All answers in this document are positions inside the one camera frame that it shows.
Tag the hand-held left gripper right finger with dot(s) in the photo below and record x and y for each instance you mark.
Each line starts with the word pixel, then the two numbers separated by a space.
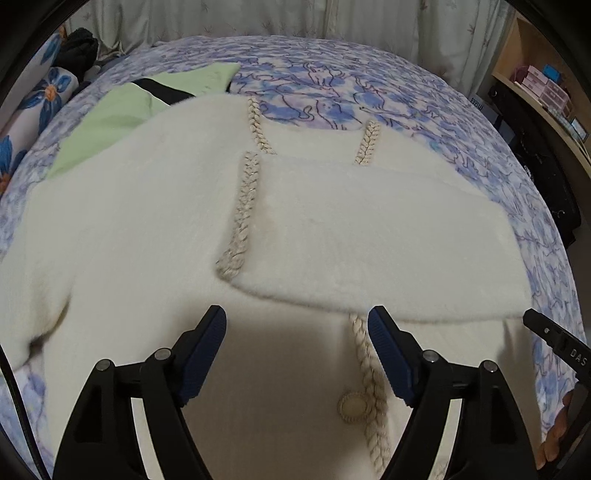
pixel 390 355

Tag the white floral curtain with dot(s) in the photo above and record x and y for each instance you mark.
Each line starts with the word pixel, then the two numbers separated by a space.
pixel 258 21

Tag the dark clothes pile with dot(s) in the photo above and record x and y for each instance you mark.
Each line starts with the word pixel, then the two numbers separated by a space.
pixel 78 50

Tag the person's right hand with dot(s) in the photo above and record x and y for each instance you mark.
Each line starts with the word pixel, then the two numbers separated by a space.
pixel 557 427

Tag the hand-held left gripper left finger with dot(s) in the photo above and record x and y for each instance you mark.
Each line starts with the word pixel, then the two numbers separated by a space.
pixel 206 347

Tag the white cardboard box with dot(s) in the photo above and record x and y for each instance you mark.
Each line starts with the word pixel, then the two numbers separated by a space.
pixel 481 107

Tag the white fluffy cardigan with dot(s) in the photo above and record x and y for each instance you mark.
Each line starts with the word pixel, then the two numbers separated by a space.
pixel 152 240

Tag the stack of pink boxes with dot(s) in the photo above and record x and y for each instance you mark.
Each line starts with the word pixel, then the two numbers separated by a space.
pixel 542 87

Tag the blue floral pillow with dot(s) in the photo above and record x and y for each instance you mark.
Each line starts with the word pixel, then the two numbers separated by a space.
pixel 34 104

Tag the wooden shelf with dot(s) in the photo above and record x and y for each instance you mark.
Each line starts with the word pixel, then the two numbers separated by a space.
pixel 526 55

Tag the black clothing pile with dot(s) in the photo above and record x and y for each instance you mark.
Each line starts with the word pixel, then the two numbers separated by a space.
pixel 540 157

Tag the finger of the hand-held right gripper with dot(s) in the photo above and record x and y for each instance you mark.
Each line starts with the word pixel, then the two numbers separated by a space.
pixel 541 326

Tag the blue box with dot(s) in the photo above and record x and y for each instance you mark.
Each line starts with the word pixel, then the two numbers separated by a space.
pixel 552 72

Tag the light green garment black trim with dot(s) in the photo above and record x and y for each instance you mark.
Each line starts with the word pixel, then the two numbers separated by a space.
pixel 115 117

